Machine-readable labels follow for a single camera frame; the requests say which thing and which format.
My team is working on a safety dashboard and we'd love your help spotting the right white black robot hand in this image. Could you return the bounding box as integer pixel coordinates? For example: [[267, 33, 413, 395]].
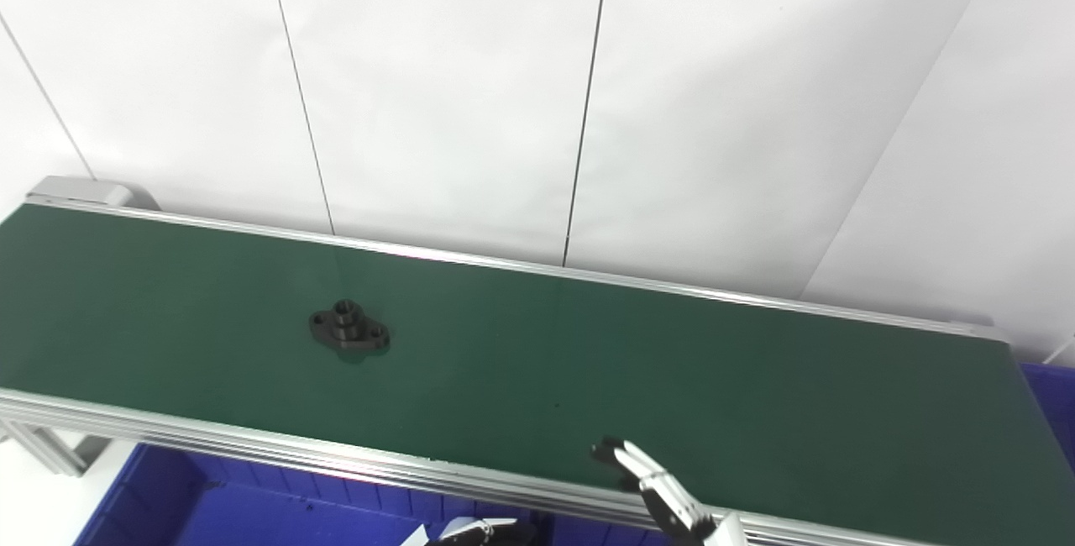
[[590, 437, 750, 546]]

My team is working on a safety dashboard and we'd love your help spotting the grey conveyor motor housing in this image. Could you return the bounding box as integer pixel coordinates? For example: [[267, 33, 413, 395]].
[[25, 176, 160, 211]]

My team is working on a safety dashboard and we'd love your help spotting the aluminium conveyor support leg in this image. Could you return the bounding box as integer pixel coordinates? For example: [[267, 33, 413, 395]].
[[0, 422, 112, 478]]

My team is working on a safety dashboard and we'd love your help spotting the blue plastic bin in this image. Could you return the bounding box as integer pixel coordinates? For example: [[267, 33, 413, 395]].
[[550, 517, 673, 546], [1019, 361, 1075, 473], [74, 444, 551, 546]]

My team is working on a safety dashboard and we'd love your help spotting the black flanged metal part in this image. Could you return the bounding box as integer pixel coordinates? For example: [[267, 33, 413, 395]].
[[309, 299, 391, 355]]

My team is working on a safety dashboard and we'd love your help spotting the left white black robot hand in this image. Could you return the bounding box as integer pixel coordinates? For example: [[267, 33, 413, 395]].
[[403, 517, 538, 546]]

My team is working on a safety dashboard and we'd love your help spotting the green conveyor belt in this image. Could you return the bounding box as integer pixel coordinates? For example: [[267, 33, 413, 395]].
[[0, 193, 1021, 546], [0, 203, 1075, 546]]

